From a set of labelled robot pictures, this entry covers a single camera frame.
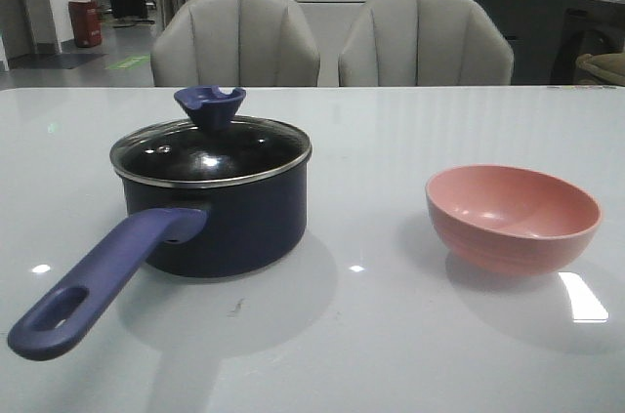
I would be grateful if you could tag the glass lid blue knob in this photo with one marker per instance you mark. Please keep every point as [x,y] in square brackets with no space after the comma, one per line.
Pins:
[213,146]

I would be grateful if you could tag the pink bowl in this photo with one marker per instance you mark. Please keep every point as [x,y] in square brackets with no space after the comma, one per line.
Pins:
[511,220]

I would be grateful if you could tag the dark blue saucepan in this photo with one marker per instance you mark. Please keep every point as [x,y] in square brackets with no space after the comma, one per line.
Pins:
[212,232]

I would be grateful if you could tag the left beige chair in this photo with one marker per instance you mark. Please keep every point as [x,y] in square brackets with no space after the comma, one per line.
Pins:
[248,43]

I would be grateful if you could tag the beige chair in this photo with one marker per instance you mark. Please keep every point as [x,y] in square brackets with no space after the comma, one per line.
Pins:
[248,43]
[409,43]

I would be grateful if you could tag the right beige chair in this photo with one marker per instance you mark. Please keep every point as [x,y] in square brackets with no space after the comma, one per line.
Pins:
[409,43]

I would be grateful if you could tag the red trash bin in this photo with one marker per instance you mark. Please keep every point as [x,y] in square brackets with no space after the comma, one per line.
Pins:
[85,23]

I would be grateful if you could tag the olive cushion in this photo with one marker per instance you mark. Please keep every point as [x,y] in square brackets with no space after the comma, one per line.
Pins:
[603,69]

